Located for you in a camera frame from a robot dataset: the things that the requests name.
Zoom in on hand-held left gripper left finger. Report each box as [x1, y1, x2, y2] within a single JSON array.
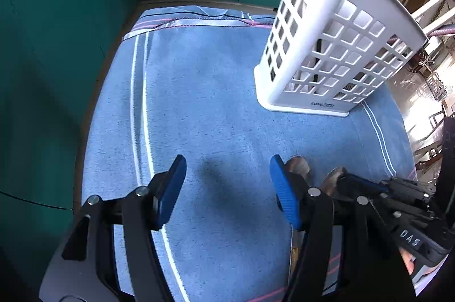
[[38, 154, 189, 302]]

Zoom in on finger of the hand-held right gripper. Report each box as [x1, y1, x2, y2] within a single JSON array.
[[337, 173, 438, 199], [370, 197, 439, 222]]

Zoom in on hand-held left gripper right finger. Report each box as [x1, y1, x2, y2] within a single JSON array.
[[269, 155, 416, 302]]

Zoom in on gold handled metal spoon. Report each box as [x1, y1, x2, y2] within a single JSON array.
[[285, 156, 313, 276]]

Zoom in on silver metal spoon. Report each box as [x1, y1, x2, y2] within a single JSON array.
[[321, 167, 348, 197]]

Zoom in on black chopstick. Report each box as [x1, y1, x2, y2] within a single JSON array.
[[313, 39, 321, 84]]

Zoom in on white plastic utensil holder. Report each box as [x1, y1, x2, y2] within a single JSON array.
[[254, 0, 429, 117]]

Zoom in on person's right hand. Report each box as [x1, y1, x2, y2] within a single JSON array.
[[400, 247, 432, 277]]

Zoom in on blue striped cloth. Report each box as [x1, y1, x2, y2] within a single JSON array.
[[82, 5, 418, 302]]

